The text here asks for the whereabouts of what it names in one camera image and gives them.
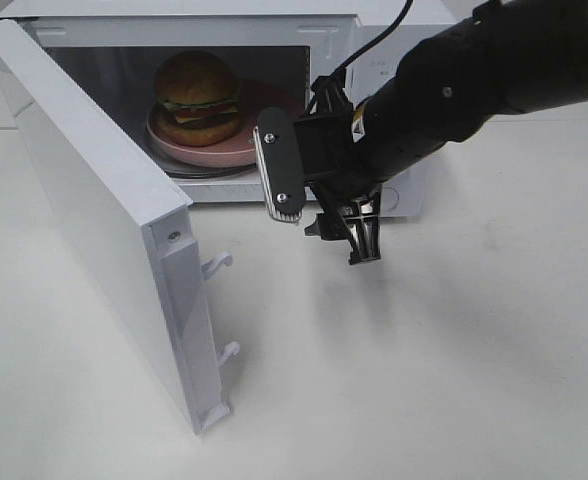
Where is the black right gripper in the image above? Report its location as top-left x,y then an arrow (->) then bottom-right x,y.
294,75 -> 384,265

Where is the round white door button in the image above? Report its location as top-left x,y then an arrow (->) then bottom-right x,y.
381,186 -> 400,214

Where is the pink round plate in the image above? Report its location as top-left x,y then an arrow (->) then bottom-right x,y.
146,79 -> 304,168

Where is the burger with lettuce and cheese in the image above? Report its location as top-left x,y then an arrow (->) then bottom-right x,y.
153,50 -> 242,147

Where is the white microwave door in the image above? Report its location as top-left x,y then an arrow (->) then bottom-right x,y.
0,20 -> 239,432

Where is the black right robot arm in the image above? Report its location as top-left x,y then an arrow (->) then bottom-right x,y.
295,1 -> 588,264

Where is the white microwave oven body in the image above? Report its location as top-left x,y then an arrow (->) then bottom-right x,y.
0,1 -> 454,203

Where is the glass microwave turntable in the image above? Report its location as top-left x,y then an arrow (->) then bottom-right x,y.
154,157 -> 256,180

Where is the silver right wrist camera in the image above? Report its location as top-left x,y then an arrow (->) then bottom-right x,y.
253,107 -> 306,224

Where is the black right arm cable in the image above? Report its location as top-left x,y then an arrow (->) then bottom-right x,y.
306,0 -> 415,116

